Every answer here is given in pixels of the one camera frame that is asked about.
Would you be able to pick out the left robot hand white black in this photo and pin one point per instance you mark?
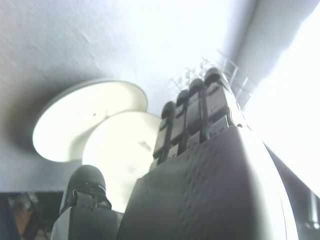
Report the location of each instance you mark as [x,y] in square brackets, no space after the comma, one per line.
[200,195]

